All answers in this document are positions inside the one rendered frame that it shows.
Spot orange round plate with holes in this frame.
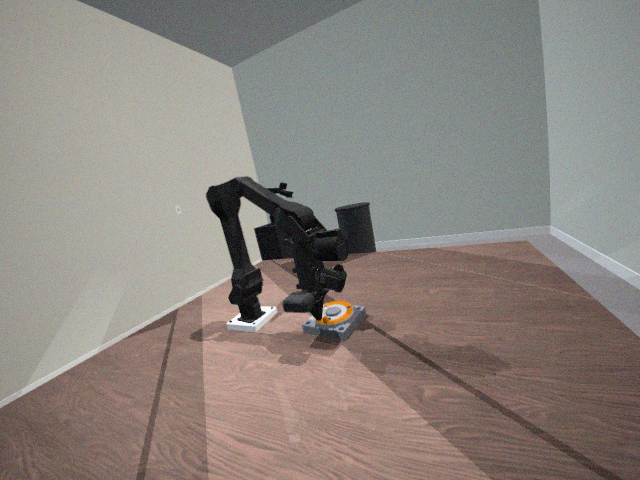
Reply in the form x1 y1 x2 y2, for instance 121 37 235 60
313 301 354 326

